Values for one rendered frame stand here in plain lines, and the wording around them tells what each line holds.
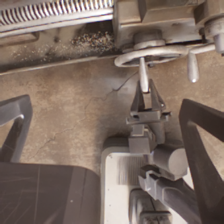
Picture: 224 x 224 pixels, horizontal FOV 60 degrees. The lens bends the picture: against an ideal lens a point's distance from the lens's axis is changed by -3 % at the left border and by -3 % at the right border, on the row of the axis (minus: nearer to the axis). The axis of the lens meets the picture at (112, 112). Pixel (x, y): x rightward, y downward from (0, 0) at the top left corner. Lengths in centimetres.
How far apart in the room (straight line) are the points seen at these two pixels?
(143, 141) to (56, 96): 97
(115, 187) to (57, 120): 55
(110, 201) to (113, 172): 17
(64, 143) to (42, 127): 17
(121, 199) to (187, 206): 74
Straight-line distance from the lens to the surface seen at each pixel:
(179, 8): 45
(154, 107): 46
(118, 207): 118
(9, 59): 97
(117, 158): 106
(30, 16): 61
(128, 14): 49
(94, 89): 126
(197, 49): 47
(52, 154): 138
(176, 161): 44
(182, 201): 46
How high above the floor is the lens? 126
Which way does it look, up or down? 84 degrees down
